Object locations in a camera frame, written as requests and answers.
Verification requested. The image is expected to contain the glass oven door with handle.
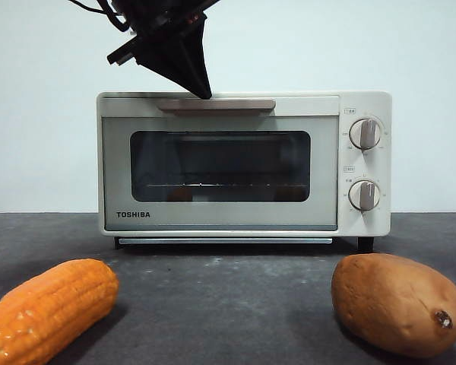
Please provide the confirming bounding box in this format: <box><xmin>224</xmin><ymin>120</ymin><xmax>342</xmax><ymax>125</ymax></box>
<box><xmin>100</xmin><ymin>96</ymin><xmax>340</xmax><ymax>233</ymax></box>

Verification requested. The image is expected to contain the cream Toshiba toaster oven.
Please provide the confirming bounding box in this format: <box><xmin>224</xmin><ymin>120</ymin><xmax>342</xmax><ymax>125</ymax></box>
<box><xmin>96</xmin><ymin>90</ymin><xmax>394</xmax><ymax>252</ymax></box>

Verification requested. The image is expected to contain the silver oven crumb tray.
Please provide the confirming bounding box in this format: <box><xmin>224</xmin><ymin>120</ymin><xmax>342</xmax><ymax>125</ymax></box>
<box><xmin>118</xmin><ymin>237</ymin><xmax>334</xmax><ymax>246</ymax></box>

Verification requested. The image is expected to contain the cream oven knob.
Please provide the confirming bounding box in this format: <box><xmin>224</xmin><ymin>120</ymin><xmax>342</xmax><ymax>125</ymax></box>
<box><xmin>347</xmin><ymin>179</ymin><xmax>382</xmax><ymax>212</ymax></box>
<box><xmin>348</xmin><ymin>117</ymin><xmax>383</xmax><ymax>151</ymax></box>

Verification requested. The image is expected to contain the orange corn cob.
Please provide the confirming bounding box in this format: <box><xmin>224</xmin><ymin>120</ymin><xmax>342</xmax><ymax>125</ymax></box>
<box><xmin>0</xmin><ymin>258</ymin><xmax>121</xmax><ymax>365</ymax></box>

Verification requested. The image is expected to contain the brown sweet potato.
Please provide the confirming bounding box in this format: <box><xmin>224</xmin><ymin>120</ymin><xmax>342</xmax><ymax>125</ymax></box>
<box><xmin>331</xmin><ymin>253</ymin><xmax>456</xmax><ymax>360</ymax></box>

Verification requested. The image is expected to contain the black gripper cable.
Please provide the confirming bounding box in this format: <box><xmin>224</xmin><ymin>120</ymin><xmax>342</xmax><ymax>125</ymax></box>
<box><xmin>66</xmin><ymin>0</ymin><xmax>132</xmax><ymax>36</ymax></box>

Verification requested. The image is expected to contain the metal wire oven rack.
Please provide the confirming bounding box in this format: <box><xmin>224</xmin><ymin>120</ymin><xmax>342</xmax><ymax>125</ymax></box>
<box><xmin>143</xmin><ymin>182</ymin><xmax>307</xmax><ymax>190</ymax></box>

